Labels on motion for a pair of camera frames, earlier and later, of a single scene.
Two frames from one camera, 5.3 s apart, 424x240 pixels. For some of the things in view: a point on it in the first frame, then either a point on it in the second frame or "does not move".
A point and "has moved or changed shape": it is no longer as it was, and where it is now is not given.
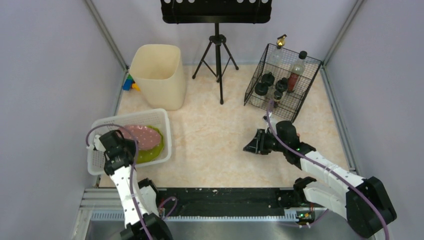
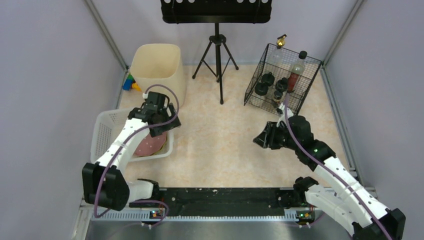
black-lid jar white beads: x=261 y=88 does not move
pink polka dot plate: x=147 y=137 has moved or changed shape
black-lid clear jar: x=268 y=79 does not move
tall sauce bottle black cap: x=297 y=70 does not move
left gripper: x=110 y=140 → x=164 y=124
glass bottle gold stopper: x=278 y=57 does not move
